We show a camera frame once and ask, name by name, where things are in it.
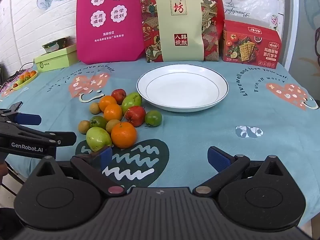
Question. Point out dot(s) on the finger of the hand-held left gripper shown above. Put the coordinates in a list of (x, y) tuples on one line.
[(28, 119), (57, 137)]

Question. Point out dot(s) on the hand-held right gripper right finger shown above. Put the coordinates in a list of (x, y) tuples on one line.
[(217, 158)]

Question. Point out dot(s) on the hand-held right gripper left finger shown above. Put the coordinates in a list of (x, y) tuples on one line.
[(106, 158)]

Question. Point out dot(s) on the green mango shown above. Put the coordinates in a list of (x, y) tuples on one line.
[(98, 138), (131, 100)]

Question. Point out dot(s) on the brown longan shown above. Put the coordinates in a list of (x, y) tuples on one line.
[(94, 106), (84, 126), (113, 125)]

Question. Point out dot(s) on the orange tangerine with stem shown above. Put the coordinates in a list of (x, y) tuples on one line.
[(123, 135)]

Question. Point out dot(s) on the green tomato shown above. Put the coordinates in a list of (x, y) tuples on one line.
[(98, 122), (153, 118)]

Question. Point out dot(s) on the red fruit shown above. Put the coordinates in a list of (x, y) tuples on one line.
[(135, 116), (119, 95)]

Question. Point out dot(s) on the white plate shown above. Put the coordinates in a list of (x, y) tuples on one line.
[(182, 87)]

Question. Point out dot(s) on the row of small toy fruits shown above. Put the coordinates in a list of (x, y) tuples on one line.
[(25, 77)]

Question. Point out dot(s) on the blue printed tablecloth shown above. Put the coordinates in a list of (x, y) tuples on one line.
[(187, 135)]

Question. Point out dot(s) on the yellow oblong tray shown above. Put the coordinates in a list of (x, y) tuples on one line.
[(30, 80)]

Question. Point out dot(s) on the light green box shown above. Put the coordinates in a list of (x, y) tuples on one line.
[(56, 60)]

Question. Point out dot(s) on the green patterned bowl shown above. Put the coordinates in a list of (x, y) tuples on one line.
[(56, 44)]

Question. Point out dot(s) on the pink fabric bag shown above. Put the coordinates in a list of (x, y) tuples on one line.
[(110, 42)]

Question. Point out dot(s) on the red cracker box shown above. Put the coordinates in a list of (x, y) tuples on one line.
[(252, 47)]

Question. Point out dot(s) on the small blue paper fan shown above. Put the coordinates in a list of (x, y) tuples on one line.
[(43, 2)]

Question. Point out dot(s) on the red and beige gift bag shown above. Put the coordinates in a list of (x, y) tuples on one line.
[(180, 25)]

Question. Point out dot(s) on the white floral plastic bag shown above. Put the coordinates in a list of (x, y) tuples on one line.
[(250, 2)]

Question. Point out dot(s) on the white frame post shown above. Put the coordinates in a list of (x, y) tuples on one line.
[(291, 17)]

